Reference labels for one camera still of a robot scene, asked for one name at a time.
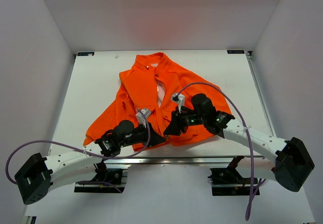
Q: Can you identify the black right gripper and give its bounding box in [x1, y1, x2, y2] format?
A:
[164, 106, 206, 136]

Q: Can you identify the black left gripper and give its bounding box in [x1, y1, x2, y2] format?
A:
[119, 121, 166, 148]

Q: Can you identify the orange jacket with pink lining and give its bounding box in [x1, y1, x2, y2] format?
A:
[83, 52, 231, 145]

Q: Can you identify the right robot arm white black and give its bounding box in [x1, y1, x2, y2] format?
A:
[164, 93, 315, 192]

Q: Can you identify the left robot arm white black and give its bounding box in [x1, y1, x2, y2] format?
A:
[15, 120, 166, 205]

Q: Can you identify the blue label sticker right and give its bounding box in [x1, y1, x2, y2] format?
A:
[227, 49, 245, 54]

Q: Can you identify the blue label sticker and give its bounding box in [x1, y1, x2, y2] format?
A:
[77, 51, 94, 57]
[227, 49, 245, 54]

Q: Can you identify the blue label sticker left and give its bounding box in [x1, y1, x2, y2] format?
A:
[77, 51, 94, 57]

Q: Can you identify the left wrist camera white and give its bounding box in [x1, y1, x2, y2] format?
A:
[136, 108, 151, 128]

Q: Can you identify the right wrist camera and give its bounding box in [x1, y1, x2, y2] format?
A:
[171, 92, 185, 113]

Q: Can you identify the aluminium table edge rail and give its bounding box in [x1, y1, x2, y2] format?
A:
[46, 155, 286, 165]

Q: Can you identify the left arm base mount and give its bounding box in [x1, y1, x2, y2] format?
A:
[74, 161, 128, 194]

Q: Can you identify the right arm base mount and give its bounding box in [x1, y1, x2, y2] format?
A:
[208, 156, 251, 196]

